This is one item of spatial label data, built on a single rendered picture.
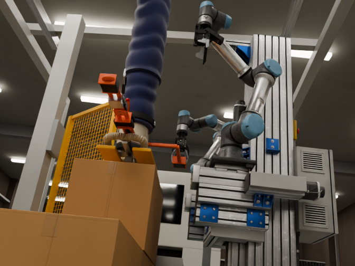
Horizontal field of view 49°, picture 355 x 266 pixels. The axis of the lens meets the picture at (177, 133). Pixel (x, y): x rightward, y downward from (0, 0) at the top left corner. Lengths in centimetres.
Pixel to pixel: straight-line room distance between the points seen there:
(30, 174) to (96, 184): 169
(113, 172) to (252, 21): 400
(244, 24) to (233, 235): 395
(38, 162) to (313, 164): 226
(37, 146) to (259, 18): 335
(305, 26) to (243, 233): 404
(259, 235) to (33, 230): 118
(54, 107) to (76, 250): 263
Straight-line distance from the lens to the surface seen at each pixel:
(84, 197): 188
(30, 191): 346
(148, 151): 202
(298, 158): 226
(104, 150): 210
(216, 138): 288
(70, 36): 415
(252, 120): 197
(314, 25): 567
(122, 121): 198
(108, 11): 568
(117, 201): 184
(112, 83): 168
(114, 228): 119
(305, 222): 215
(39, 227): 125
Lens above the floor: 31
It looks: 25 degrees up
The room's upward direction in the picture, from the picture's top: 6 degrees clockwise
